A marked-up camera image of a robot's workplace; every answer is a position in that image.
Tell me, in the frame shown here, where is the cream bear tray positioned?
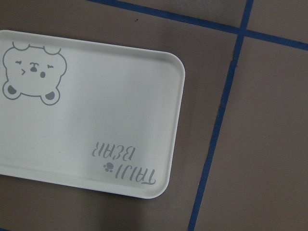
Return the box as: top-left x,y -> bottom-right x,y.
0,30 -> 185,199

